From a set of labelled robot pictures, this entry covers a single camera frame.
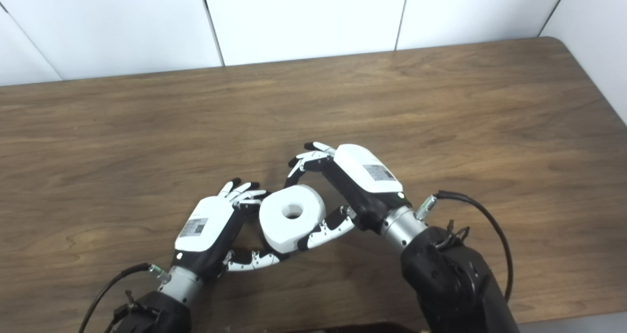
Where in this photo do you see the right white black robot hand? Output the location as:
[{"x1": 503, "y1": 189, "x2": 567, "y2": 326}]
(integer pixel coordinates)
[{"x1": 284, "y1": 142, "x2": 415, "y2": 252}]

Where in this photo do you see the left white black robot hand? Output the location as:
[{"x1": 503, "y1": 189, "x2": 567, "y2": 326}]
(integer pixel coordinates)
[{"x1": 173, "y1": 177, "x2": 290, "y2": 281}]

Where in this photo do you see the round white piece with holes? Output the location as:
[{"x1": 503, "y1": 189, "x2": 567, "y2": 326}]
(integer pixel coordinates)
[{"x1": 259, "y1": 185, "x2": 327, "y2": 254}]

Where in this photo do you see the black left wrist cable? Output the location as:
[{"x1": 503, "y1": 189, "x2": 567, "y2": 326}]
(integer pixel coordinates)
[{"x1": 77, "y1": 262, "x2": 170, "y2": 333}]

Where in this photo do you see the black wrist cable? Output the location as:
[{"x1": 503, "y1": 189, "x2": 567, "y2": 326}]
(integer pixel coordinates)
[
  {"x1": 77, "y1": 262, "x2": 170, "y2": 333},
  {"x1": 415, "y1": 190, "x2": 514, "y2": 303}
]

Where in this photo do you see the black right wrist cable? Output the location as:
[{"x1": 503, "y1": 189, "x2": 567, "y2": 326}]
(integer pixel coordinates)
[{"x1": 415, "y1": 190, "x2": 514, "y2": 303}]

